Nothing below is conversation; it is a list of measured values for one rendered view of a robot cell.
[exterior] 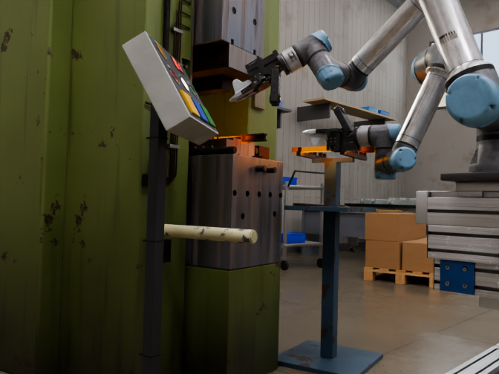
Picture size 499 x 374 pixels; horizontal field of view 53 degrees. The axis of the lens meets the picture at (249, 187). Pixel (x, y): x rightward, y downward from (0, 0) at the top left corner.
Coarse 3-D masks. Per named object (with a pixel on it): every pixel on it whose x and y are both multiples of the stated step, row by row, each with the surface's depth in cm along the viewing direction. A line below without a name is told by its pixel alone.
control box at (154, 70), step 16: (144, 32) 138; (128, 48) 139; (144, 48) 138; (144, 64) 138; (160, 64) 137; (144, 80) 138; (160, 80) 137; (176, 80) 142; (160, 96) 137; (176, 96) 136; (192, 96) 157; (160, 112) 137; (176, 112) 136; (176, 128) 139; (192, 128) 147; (208, 128) 156
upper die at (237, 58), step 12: (204, 48) 206; (216, 48) 202; (228, 48) 199; (240, 48) 205; (204, 60) 206; (216, 60) 202; (228, 60) 198; (240, 60) 205; (252, 60) 212; (192, 72) 209; (204, 72) 208; (216, 72) 208; (228, 72) 207; (240, 72) 206
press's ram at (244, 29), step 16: (208, 0) 199; (224, 0) 196; (240, 0) 205; (256, 0) 214; (208, 16) 199; (224, 16) 196; (240, 16) 205; (256, 16) 214; (208, 32) 199; (224, 32) 196; (240, 32) 205; (256, 32) 215; (256, 48) 215
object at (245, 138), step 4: (232, 136) 209; (236, 136) 208; (240, 136) 207; (244, 136) 205; (248, 136) 206; (252, 136) 205; (256, 136) 204; (260, 136) 203; (264, 136) 201; (244, 140) 205; (248, 140) 205; (252, 140) 204; (256, 140) 202; (260, 140) 202; (264, 140) 201
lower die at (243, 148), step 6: (222, 138) 211; (228, 138) 203; (234, 138) 202; (240, 138) 206; (192, 144) 207; (210, 144) 202; (216, 144) 200; (222, 144) 198; (228, 144) 198; (234, 144) 202; (240, 144) 205; (246, 144) 208; (252, 144) 213; (240, 150) 205; (246, 150) 209; (252, 150) 213
